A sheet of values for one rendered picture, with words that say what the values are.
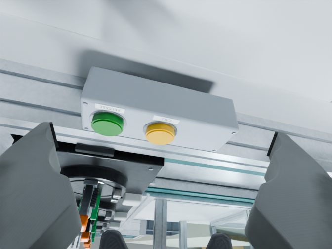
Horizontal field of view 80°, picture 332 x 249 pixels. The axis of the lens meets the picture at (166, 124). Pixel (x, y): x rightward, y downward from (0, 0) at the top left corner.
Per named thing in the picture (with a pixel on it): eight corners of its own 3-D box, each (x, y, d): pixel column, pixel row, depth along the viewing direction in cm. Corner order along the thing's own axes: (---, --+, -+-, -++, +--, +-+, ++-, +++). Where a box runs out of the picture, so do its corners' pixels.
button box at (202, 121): (91, 63, 26) (78, 100, 22) (233, 98, 31) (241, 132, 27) (91, 98, 31) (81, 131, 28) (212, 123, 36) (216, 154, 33)
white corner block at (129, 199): (125, 184, 51) (123, 201, 49) (143, 186, 52) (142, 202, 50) (123, 189, 55) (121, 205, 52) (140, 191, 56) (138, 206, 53)
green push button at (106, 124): (94, 103, 24) (90, 117, 23) (126, 110, 25) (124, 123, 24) (94, 121, 28) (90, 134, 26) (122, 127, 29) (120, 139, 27)
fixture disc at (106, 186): (52, 162, 35) (48, 173, 34) (132, 172, 38) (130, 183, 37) (62, 185, 46) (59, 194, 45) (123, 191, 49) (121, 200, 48)
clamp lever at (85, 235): (87, 210, 56) (80, 238, 50) (95, 210, 56) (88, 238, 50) (86, 217, 58) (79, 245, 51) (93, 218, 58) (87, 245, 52)
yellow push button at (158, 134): (149, 115, 26) (148, 128, 25) (178, 121, 27) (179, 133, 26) (143, 130, 29) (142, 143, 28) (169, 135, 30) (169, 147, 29)
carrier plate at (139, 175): (17, 133, 31) (10, 145, 30) (164, 156, 37) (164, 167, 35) (45, 181, 50) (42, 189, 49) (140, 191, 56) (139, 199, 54)
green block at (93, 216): (95, 194, 44) (90, 219, 41) (101, 194, 45) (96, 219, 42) (95, 195, 45) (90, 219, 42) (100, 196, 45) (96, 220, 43)
